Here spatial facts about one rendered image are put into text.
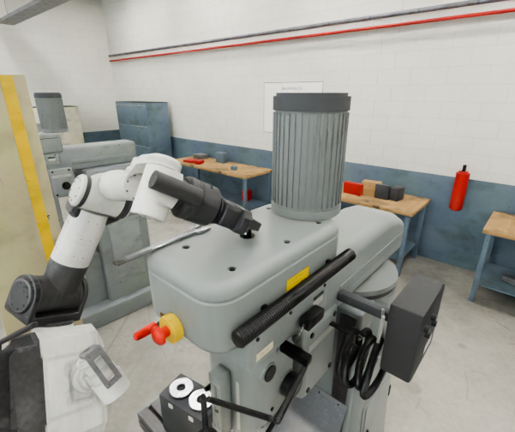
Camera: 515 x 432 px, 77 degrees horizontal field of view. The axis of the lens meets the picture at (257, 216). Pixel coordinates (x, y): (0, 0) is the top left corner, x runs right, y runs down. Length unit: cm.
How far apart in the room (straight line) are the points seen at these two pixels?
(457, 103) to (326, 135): 403
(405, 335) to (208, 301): 52
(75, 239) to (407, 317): 82
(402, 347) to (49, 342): 84
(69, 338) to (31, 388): 12
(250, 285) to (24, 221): 189
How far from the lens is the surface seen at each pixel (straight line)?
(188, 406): 140
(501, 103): 475
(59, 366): 92
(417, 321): 89
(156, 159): 64
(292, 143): 84
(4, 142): 227
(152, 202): 62
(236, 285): 61
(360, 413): 152
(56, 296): 94
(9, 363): 89
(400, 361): 97
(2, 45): 981
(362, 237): 116
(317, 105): 81
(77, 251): 91
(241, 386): 92
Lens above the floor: 221
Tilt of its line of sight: 21 degrees down
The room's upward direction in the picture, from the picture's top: straight up
